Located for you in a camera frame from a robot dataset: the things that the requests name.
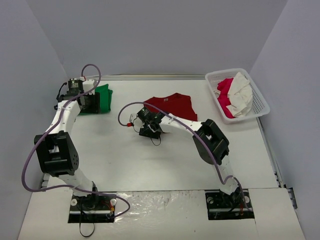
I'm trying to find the dark red t shirt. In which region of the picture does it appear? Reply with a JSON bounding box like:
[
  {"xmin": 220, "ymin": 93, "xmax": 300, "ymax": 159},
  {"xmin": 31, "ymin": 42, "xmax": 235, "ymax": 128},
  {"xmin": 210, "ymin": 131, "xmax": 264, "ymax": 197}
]
[{"xmin": 144, "ymin": 92, "xmax": 198, "ymax": 121}]

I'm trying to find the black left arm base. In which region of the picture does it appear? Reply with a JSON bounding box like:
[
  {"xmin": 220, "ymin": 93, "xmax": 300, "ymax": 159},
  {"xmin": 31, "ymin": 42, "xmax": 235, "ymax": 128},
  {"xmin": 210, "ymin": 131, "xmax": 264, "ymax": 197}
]
[{"xmin": 68, "ymin": 194, "xmax": 117, "ymax": 224}]

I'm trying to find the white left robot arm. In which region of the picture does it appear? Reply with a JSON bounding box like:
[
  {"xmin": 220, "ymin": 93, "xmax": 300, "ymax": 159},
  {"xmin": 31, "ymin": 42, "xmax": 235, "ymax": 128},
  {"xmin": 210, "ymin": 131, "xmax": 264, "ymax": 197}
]
[{"xmin": 34, "ymin": 77, "xmax": 101, "ymax": 209}]

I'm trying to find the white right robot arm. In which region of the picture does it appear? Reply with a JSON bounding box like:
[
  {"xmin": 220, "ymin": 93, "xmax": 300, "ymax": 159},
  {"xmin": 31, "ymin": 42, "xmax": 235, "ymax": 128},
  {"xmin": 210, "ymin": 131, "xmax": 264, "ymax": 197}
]
[{"xmin": 136, "ymin": 107, "xmax": 240, "ymax": 207}]

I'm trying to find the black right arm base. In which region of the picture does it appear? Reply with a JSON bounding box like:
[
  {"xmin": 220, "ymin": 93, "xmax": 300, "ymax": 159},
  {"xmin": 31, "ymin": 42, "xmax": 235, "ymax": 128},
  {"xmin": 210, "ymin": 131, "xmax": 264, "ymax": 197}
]
[{"xmin": 205, "ymin": 190, "xmax": 255, "ymax": 221}]

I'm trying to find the folded green t shirt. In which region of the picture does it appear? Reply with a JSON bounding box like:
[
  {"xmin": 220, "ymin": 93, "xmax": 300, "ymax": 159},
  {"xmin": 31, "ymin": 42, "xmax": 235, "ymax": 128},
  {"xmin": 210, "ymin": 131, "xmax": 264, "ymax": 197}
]
[{"xmin": 80, "ymin": 84, "xmax": 113, "ymax": 115}]

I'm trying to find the pink t shirt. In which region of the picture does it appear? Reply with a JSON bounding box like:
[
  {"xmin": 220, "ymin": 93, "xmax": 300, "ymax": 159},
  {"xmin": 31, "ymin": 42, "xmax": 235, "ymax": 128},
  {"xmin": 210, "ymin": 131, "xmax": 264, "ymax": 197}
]
[{"xmin": 217, "ymin": 78, "xmax": 234, "ymax": 119}]

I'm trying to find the white foam front board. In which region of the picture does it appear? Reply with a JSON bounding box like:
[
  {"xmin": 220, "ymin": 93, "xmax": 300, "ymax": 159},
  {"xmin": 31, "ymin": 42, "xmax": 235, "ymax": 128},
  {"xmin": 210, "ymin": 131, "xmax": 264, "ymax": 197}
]
[{"xmin": 18, "ymin": 188, "xmax": 304, "ymax": 240}]

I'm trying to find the cream white t shirt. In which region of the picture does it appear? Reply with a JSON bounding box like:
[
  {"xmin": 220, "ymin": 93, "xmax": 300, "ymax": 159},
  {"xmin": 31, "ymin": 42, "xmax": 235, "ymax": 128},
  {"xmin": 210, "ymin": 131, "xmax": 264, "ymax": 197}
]
[{"xmin": 227, "ymin": 72, "xmax": 253, "ymax": 118}]

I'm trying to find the white plastic laundry basket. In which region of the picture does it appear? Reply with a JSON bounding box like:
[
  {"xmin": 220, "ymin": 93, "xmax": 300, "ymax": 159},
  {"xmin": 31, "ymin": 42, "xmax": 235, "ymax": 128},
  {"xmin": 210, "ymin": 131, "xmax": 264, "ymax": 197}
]
[{"xmin": 205, "ymin": 68, "xmax": 270, "ymax": 125}]

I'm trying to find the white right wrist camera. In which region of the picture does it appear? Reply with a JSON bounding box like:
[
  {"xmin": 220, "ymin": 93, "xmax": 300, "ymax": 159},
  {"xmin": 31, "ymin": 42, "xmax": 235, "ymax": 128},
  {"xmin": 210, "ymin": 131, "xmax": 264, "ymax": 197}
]
[{"xmin": 126, "ymin": 113, "xmax": 141, "ymax": 128}]

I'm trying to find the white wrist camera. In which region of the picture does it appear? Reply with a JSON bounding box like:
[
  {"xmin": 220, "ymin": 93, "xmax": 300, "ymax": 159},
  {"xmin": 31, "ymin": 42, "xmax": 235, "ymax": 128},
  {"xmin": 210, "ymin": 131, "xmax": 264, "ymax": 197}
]
[
  {"xmin": 126, "ymin": 113, "xmax": 141, "ymax": 128},
  {"xmin": 80, "ymin": 77, "xmax": 98, "ymax": 92}
]

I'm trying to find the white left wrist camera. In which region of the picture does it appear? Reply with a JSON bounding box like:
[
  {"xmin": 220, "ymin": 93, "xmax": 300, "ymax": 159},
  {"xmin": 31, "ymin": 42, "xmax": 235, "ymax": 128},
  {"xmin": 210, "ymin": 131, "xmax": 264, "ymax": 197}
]
[{"xmin": 80, "ymin": 77, "xmax": 98, "ymax": 92}]

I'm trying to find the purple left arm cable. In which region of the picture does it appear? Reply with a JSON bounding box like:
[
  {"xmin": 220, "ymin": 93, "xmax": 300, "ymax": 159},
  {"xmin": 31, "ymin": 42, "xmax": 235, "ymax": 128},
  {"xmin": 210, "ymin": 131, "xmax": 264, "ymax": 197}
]
[{"xmin": 21, "ymin": 63, "xmax": 131, "ymax": 218}]

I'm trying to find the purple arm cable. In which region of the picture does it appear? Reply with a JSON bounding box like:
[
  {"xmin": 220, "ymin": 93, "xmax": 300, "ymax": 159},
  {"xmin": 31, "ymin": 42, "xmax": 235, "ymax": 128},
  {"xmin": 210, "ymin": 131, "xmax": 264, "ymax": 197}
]
[
  {"xmin": 117, "ymin": 101, "xmax": 251, "ymax": 210},
  {"xmin": 21, "ymin": 63, "xmax": 131, "ymax": 218}
]

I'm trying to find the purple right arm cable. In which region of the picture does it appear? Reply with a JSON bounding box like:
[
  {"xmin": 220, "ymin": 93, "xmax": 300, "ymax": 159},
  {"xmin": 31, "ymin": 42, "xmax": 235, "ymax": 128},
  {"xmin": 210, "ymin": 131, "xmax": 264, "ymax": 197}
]
[{"xmin": 117, "ymin": 101, "xmax": 251, "ymax": 210}]

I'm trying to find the thin black cable loop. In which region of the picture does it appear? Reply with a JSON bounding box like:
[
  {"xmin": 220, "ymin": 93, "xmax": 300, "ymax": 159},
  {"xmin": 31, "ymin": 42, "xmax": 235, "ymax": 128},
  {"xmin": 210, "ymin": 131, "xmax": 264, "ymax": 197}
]
[{"xmin": 78, "ymin": 217, "xmax": 96, "ymax": 238}]

